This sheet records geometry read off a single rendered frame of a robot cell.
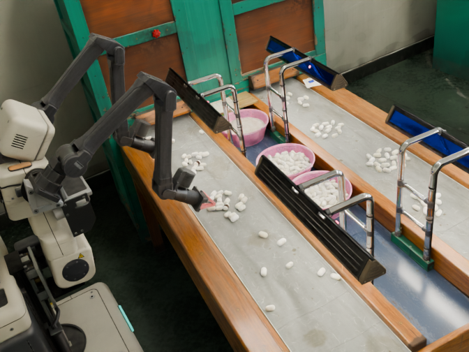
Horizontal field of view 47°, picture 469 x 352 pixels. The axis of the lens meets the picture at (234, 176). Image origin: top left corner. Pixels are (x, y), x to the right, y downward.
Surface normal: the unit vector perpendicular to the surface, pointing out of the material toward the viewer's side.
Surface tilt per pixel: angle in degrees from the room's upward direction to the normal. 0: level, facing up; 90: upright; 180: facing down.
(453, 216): 0
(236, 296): 0
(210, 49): 90
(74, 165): 91
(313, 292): 0
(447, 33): 90
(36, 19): 90
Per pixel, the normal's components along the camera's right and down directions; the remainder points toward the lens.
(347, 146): -0.14, -0.81
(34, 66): 0.50, 0.44
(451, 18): -0.85, 0.39
